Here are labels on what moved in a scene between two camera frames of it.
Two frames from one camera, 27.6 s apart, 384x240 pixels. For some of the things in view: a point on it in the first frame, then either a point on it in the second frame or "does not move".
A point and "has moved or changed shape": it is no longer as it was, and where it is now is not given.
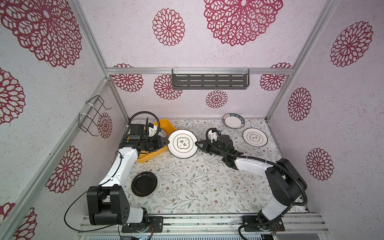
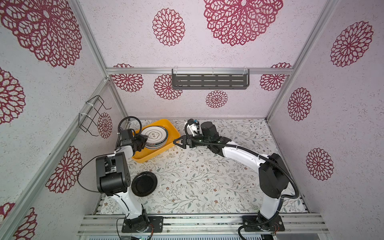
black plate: x=144 y=183 does not move
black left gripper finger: x=163 y=146 to x=143 y=137
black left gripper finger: x=164 y=140 to x=140 y=147
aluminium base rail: x=213 y=224 does not move
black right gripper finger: x=201 y=142 to x=184 y=139
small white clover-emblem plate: x=255 y=137 has moved or changed shape
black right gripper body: x=211 y=150 to x=198 y=141
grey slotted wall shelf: x=210 y=78 does not move
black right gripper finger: x=202 y=149 to x=184 y=141
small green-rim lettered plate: x=233 y=121 has moved or changed shape
